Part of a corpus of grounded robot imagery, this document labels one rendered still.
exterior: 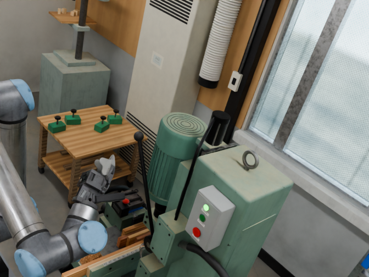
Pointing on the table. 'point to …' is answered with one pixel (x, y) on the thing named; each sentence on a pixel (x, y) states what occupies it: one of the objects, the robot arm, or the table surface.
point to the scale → (121, 257)
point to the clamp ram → (137, 219)
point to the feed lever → (145, 190)
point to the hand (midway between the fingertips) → (113, 159)
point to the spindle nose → (158, 210)
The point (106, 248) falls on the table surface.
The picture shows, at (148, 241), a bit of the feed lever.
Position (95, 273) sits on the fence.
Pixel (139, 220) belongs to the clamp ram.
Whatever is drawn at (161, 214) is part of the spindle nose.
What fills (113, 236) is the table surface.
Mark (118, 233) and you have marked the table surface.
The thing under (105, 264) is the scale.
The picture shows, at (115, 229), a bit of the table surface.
